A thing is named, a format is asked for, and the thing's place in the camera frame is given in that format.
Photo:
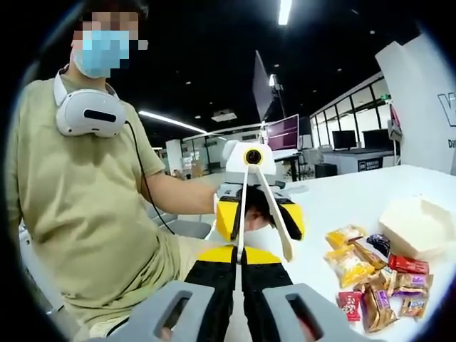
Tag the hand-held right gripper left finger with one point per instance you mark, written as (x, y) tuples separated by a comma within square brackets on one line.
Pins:
[(213, 292)]

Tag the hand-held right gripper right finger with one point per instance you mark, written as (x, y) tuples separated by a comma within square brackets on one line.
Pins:
[(263, 292)]

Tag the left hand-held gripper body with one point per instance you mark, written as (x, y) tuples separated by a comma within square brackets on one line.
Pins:
[(235, 167)]

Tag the gold pink-label food packet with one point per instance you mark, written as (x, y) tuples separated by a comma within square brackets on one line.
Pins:
[(370, 257)]

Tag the black food packet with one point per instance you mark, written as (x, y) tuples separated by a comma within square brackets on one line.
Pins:
[(379, 242)]

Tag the small red food packet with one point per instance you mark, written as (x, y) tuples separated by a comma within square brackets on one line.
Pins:
[(351, 304)]

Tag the cream hexagonal container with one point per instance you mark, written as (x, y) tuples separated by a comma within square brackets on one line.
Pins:
[(413, 228)]

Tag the long red food bar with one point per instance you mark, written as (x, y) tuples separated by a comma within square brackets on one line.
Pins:
[(408, 265)]

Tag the gold blue-label food packet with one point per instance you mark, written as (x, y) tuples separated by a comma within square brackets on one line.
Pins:
[(413, 307)]

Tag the person's left hand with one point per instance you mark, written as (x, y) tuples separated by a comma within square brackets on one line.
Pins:
[(258, 221)]

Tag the grey office chair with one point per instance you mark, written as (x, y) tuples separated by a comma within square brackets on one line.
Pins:
[(192, 229)]

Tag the person's beige trousers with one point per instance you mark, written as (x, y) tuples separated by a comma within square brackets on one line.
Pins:
[(199, 253)]

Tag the ceiling air vent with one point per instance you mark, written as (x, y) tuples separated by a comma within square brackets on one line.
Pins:
[(223, 115)]

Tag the purple lit screen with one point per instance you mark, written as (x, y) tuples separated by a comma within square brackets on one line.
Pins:
[(283, 133)]

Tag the dark reception desk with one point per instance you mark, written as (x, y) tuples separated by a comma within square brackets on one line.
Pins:
[(360, 162)]

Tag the grey panel on stand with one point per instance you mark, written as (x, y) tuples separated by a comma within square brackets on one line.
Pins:
[(261, 85)]

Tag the black monitor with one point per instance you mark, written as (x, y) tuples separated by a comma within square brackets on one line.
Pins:
[(344, 139), (375, 138)]

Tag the hanging grey red bag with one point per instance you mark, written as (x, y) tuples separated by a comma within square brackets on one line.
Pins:
[(394, 123)]

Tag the white neck-worn headset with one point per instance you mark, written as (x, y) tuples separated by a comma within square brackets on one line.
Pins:
[(89, 117)]

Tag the long ceiling light strip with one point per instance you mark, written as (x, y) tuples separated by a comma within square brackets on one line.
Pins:
[(284, 10)]

